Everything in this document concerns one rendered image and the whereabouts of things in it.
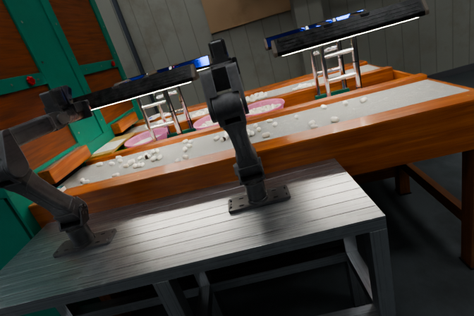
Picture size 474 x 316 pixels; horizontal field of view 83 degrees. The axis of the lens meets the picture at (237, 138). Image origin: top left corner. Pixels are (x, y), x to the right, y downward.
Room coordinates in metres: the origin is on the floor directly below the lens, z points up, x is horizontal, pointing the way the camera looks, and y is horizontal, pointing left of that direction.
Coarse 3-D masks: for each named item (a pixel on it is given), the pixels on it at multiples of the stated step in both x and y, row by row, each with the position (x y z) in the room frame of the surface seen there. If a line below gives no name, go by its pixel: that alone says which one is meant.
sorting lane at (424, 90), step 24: (360, 96) 1.25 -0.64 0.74; (384, 96) 1.15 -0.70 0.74; (408, 96) 1.07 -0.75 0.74; (432, 96) 0.99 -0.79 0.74; (288, 120) 1.21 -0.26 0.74; (192, 144) 1.29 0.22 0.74; (216, 144) 1.18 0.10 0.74; (96, 168) 1.36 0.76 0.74; (120, 168) 1.25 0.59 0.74; (144, 168) 1.15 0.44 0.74
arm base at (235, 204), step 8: (248, 184) 0.73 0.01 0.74; (256, 184) 0.72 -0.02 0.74; (264, 184) 0.74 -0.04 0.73; (248, 192) 0.73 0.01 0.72; (256, 192) 0.72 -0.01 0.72; (264, 192) 0.73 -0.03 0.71; (272, 192) 0.75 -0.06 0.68; (280, 192) 0.74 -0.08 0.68; (288, 192) 0.73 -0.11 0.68; (232, 200) 0.77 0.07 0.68; (240, 200) 0.76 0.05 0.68; (248, 200) 0.73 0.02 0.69; (256, 200) 0.72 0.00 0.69; (264, 200) 0.72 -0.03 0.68; (272, 200) 0.71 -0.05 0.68; (280, 200) 0.71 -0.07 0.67; (232, 208) 0.73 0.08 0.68; (240, 208) 0.72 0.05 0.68; (248, 208) 0.71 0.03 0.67
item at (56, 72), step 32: (0, 0) 1.48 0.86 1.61; (32, 0) 1.69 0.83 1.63; (64, 0) 1.98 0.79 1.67; (0, 32) 1.38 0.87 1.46; (32, 32) 1.57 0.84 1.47; (64, 32) 1.83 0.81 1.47; (96, 32) 2.19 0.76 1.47; (0, 64) 1.30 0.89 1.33; (32, 64) 1.47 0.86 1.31; (64, 64) 1.69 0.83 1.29; (96, 64) 1.99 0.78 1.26; (0, 96) 1.21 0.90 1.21; (32, 96) 1.37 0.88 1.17; (0, 128) 1.14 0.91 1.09; (64, 128) 1.46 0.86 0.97; (96, 128) 1.70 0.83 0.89; (32, 160) 1.19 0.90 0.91; (0, 192) 1.00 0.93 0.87
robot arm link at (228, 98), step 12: (228, 96) 0.62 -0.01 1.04; (216, 108) 0.61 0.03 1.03; (228, 108) 0.61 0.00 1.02; (240, 108) 0.60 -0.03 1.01; (228, 120) 0.64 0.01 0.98; (240, 120) 0.63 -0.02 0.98; (228, 132) 0.64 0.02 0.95; (240, 132) 0.65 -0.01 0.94; (240, 144) 0.67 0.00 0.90; (240, 156) 0.70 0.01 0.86; (252, 156) 0.71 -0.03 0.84; (240, 168) 0.73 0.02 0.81; (252, 168) 0.73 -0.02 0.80
